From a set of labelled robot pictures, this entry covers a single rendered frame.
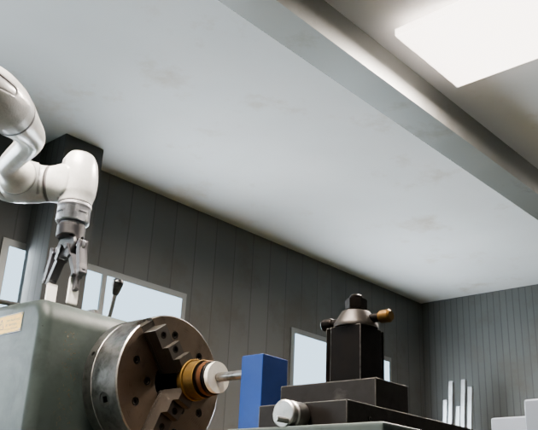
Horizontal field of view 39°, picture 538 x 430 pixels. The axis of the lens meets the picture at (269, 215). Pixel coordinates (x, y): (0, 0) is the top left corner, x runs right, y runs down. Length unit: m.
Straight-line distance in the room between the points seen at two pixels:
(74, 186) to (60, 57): 2.39
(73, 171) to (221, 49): 2.16
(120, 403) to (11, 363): 0.30
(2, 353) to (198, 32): 2.48
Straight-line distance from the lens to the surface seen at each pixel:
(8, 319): 1.96
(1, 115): 1.63
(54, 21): 4.16
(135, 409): 1.76
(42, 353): 1.82
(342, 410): 1.20
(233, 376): 1.68
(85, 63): 4.45
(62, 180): 2.12
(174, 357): 1.77
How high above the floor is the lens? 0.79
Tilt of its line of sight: 22 degrees up
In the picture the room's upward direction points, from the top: 3 degrees clockwise
